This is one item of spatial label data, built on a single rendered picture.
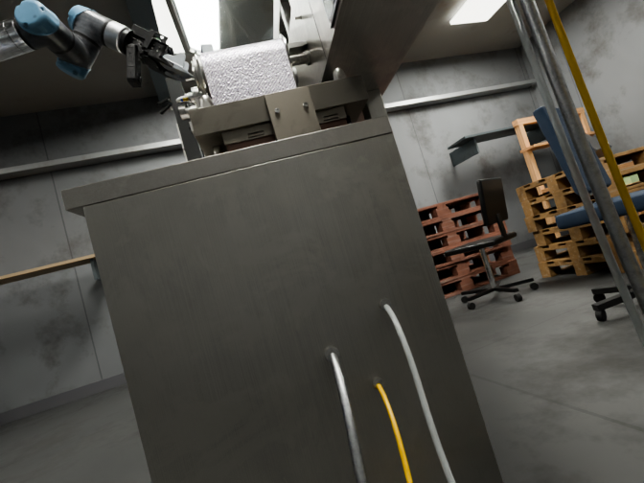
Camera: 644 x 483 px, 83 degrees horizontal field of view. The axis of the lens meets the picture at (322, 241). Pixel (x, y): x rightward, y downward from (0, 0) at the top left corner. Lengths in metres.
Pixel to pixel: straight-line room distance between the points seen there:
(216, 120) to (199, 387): 0.54
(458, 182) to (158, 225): 5.56
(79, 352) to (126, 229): 4.28
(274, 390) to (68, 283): 4.41
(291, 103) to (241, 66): 0.33
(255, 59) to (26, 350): 4.50
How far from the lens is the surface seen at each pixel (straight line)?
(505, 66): 7.54
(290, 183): 0.75
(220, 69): 1.15
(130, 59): 1.27
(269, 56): 1.17
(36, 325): 5.14
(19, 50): 1.27
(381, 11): 0.99
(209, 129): 0.86
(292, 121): 0.84
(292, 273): 0.73
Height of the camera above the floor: 0.63
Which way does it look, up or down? 4 degrees up
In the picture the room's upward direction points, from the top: 16 degrees counter-clockwise
